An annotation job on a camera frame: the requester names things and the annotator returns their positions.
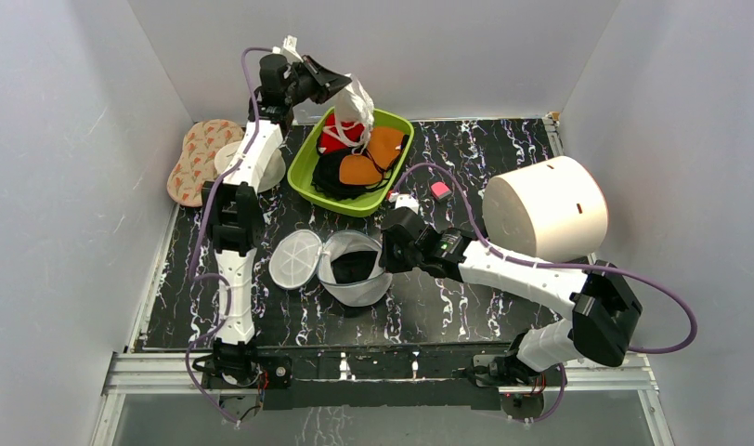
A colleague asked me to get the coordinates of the red bra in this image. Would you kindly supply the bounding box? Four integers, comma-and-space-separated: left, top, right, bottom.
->
317, 112, 365, 155

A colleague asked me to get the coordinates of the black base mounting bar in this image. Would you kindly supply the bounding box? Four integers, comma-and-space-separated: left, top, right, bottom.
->
189, 342, 566, 413

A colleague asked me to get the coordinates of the white mesh laundry bag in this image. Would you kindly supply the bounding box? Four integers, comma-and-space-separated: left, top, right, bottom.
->
268, 230, 392, 307

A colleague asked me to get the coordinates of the green plastic tray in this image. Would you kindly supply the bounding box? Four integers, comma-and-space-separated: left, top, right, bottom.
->
287, 110, 414, 217

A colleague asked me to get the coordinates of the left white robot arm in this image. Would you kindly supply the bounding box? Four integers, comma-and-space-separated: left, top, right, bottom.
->
199, 52, 353, 387

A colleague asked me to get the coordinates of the small pink eraser block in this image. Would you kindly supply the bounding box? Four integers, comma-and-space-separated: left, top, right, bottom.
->
430, 181, 453, 203

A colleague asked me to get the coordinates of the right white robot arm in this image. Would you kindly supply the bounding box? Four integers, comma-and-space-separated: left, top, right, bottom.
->
380, 207, 643, 385

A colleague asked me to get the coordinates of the orange black bra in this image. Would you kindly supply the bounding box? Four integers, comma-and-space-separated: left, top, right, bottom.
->
311, 126, 410, 201

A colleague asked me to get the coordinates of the white bra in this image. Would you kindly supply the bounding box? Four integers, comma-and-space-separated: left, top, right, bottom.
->
333, 73, 375, 148

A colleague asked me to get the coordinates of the large white cylinder bag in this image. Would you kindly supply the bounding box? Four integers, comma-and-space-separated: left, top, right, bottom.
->
482, 156, 609, 263

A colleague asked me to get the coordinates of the floral beige laundry bag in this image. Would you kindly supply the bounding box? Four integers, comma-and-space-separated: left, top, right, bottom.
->
166, 119, 244, 208

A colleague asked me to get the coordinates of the cream round laundry bag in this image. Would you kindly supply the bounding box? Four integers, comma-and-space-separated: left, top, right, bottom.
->
214, 141, 286, 193

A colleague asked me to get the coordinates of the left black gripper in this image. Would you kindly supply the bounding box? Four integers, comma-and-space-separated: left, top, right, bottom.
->
284, 57, 352, 108

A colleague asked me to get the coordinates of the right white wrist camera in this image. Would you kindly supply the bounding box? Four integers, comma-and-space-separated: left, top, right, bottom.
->
388, 191, 420, 215

